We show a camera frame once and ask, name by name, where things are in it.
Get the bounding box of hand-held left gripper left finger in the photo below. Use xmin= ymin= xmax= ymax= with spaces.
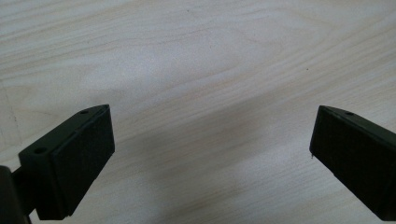
xmin=18 ymin=104 xmax=116 ymax=221

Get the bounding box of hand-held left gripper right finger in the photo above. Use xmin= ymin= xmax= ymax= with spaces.
xmin=308 ymin=105 xmax=396 ymax=222

